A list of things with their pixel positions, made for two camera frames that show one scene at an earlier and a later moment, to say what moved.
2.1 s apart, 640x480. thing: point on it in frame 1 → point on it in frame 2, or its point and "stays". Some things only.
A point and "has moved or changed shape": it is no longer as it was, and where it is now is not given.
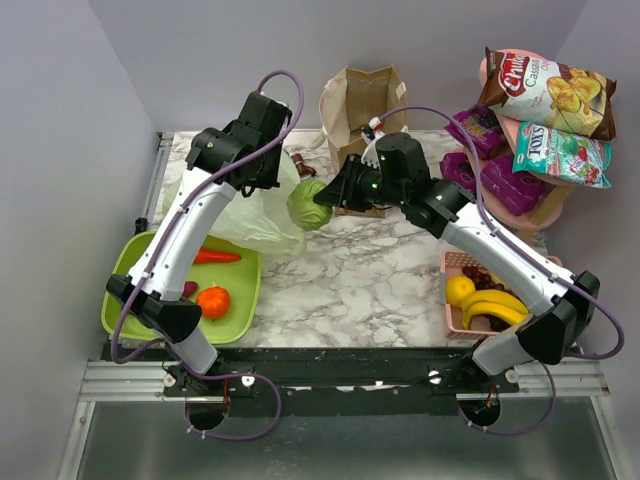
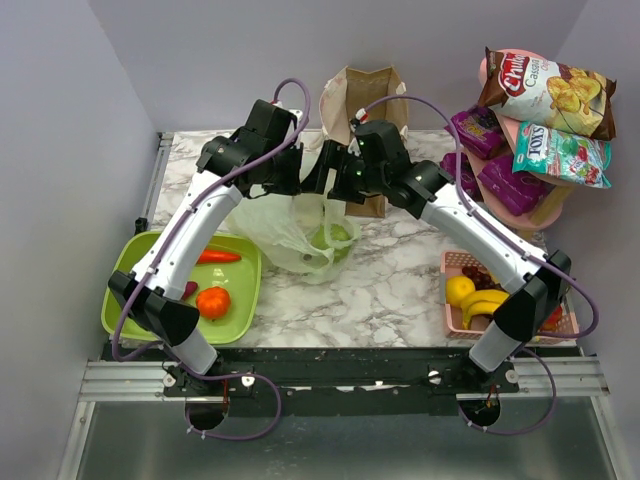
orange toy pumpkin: [214, 302] stays
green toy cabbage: [302, 207] → [333, 237]
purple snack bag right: [518, 192] stays
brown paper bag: [353, 102] stays
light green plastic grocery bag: [258, 220] has moved or changed shape
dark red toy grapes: [482, 279] stays
